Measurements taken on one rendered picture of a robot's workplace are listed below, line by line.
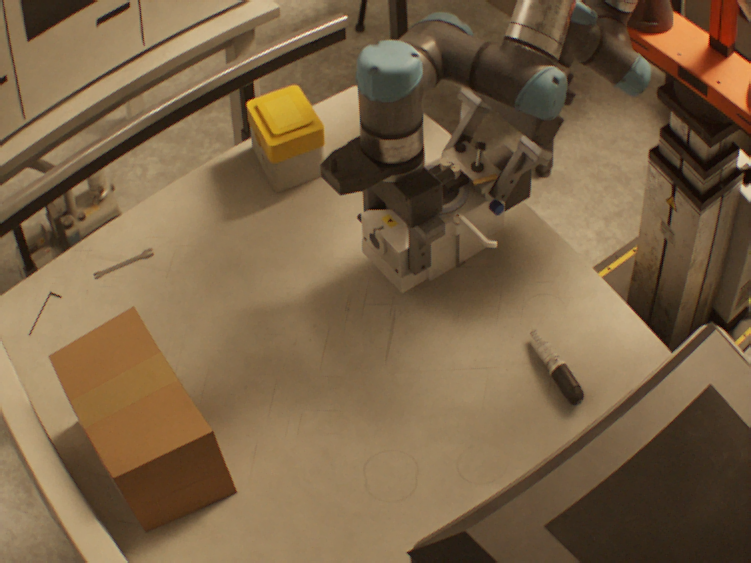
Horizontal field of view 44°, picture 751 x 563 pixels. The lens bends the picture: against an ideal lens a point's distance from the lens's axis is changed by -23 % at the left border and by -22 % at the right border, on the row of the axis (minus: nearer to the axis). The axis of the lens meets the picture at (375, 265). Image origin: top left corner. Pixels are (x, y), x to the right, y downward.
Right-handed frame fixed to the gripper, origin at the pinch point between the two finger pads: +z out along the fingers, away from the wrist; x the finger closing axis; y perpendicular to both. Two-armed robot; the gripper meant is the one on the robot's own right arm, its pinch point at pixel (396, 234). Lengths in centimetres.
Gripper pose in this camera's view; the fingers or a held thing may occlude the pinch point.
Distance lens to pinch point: 151.6
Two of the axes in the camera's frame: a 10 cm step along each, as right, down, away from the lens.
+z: 0.4, 6.5, 7.6
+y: 8.1, -4.6, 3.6
